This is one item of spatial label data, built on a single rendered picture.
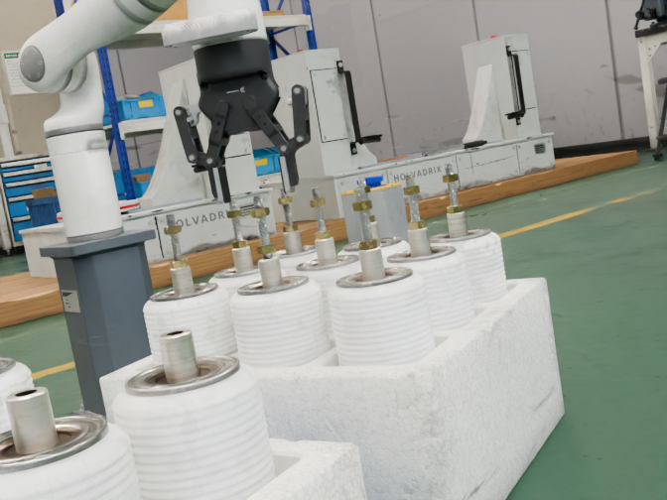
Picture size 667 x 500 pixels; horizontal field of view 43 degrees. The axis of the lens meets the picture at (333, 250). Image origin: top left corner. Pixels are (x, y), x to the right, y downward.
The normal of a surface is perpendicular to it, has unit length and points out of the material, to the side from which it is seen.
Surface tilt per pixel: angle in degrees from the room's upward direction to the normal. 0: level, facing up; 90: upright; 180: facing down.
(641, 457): 0
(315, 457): 0
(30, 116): 90
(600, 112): 90
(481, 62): 90
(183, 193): 90
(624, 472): 0
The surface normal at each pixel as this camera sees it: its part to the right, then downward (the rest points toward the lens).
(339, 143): 0.62, -0.01
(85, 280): -0.13, 0.14
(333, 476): 0.84, -0.07
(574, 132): -0.77, 0.20
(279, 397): -0.48, 0.18
